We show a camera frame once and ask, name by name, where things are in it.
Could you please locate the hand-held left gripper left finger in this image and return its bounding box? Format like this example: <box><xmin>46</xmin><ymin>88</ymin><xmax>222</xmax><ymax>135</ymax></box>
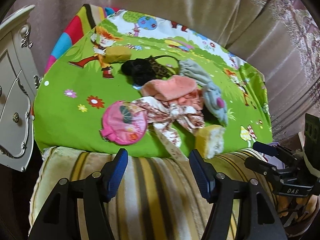
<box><xmin>28</xmin><ymin>148</ymin><xmax>129</xmax><ymax>240</ymax></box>

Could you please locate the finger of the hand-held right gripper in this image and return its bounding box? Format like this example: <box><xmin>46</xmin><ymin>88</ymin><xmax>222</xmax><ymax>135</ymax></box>
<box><xmin>252</xmin><ymin>141</ymin><xmax>304</xmax><ymax>167</ymax></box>
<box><xmin>244</xmin><ymin>157</ymin><xmax>290</xmax><ymax>181</ymax></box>

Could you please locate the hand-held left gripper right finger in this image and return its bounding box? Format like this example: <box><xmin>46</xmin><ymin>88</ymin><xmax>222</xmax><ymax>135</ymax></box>
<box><xmin>189</xmin><ymin>149</ymin><xmax>288</xmax><ymax>240</ymax></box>

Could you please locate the black fluffy cloth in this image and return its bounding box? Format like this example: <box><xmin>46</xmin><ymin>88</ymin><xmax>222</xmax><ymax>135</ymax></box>
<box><xmin>121</xmin><ymin>58</ymin><xmax>157</xmax><ymax>85</ymax></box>

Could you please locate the leopard print strip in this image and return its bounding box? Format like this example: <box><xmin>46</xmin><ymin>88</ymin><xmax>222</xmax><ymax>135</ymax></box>
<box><xmin>147</xmin><ymin>54</ymin><xmax>180</xmax><ymax>79</ymax></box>

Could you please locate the person's right hand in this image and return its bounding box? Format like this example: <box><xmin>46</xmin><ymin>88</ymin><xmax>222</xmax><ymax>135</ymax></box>
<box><xmin>276</xmin><ymin>192</ymin><xmax>319</xmax><ymax>233</ymax></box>

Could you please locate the torn yellow white sponge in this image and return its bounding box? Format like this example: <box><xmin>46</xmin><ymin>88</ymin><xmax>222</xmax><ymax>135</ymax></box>
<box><xmin>194</xmin><ymin>126</ymin><xmax>226</xmax><ymax>159</ymax></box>

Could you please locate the striped beige velvet cushion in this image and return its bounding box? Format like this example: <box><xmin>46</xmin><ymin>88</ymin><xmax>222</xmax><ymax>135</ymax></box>
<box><xmin>29</xmin><ymin>146</ymin><xmax>283</xmax><ymax>240</ymax></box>

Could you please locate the pink round pouch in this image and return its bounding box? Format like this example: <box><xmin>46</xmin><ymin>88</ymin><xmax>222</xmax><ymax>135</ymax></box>
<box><xmin>100</xmin><ymin>100</ymin><xmax>148</xmax><ymax>145</ymax></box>

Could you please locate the floral printed cloth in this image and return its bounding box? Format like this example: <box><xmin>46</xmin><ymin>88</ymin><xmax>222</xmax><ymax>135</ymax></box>
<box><xmin>131</xmin><ymin>97</ymin><xmax>205</xmax><ymax>160</ymax></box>

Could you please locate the pink fluffy cloth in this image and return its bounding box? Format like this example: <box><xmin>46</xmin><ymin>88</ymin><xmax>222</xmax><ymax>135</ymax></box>
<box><xmin>140</xmin><ymin>75</ymin><xmax>204</xmax><ymax>112</ymax></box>

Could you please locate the pink patterned curtain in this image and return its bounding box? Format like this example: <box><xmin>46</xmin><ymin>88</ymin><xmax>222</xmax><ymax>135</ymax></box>
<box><xmin>5</xmin><ymin>0</ymin><xmax>85</xmax><ymax>78</ymax></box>
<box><xmin>250</xmin><ymin>0</ymin><xmax>320</xmax><ymax>140</ymax></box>

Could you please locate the green cartoon printed blanket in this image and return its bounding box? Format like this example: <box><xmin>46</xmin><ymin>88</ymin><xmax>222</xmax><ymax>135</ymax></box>
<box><xmin>32</xmin><ymin>10</ymin><xmax>274</xmax><ymax>159</ymax></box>

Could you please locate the cream ornate nightstand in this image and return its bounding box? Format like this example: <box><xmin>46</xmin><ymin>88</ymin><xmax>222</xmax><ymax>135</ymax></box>
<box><xmin>0</xmin><ymin>4</ymin><xmax>42</xmax><ymax>172</ymax></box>

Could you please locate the beige curtain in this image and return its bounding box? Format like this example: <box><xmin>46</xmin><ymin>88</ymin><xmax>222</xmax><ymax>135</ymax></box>
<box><xmin>57</xmin><ymin>0</ymin><xmax>275</xmax><ymax>80</ymax></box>

